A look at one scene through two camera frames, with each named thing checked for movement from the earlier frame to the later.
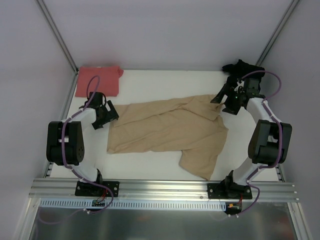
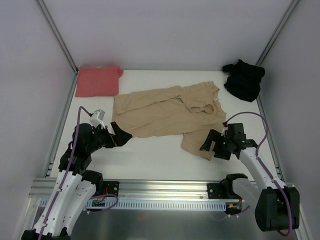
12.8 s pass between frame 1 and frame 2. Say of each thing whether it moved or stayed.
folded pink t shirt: stayed
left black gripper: moved
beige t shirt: moved
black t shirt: stayed
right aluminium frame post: stayed
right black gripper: moved
